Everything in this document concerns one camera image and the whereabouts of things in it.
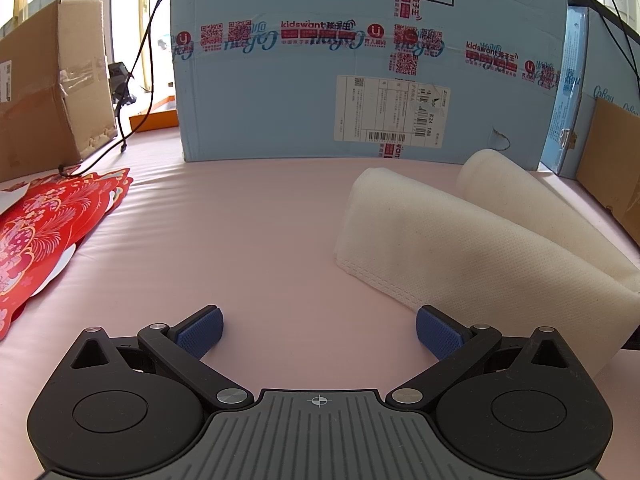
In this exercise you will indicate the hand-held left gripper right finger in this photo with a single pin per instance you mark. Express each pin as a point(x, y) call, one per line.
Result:
point(440, 332)

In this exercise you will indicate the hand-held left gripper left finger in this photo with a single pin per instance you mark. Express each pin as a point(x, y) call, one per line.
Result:
point(202, 332)

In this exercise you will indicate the white nonwoven shopping bag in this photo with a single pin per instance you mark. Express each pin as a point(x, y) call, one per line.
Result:
point(450, 250)

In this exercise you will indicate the red printed paper bag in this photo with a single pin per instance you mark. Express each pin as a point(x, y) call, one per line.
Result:
point(40, 225)

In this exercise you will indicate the flat orange box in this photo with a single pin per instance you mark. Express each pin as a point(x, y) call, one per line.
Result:
point(155, 121)

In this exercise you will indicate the open brown cardboard box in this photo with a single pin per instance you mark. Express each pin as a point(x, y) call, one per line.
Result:
point(612, 160)

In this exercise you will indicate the large blue cardboard box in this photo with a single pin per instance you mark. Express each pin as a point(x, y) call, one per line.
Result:
point(280, 100)

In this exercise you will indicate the small black device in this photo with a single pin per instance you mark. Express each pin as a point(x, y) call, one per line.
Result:
point(119, 77)

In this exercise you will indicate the narrow blue cardboard box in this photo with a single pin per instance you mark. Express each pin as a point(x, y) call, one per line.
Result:
point(570, 85)

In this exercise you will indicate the taped brown cardboard box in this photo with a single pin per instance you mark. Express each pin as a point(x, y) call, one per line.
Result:
point(35, 100)

